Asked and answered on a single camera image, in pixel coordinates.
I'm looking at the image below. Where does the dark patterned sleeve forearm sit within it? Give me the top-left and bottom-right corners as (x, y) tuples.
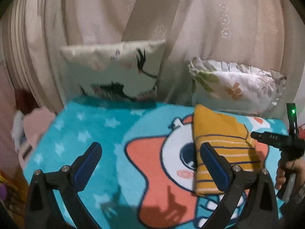
(280, 184), (305, 229)

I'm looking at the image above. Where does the person right hand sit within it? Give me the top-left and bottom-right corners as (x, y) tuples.
(275, 158), (305, 190)

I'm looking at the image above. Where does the cream pillow black print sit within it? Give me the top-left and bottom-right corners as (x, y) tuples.
(60, 40), (165, 101)

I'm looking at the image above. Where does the white floral ruffled pillow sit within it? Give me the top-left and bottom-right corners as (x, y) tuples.
(187, 58), (287, 116)

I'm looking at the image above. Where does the orange striped small shirt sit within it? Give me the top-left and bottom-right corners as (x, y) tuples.
(193, 105), (262, 196)

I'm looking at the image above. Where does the teal cartoon star blanket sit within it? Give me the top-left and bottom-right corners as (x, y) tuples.
(24, 96), (287, 228)

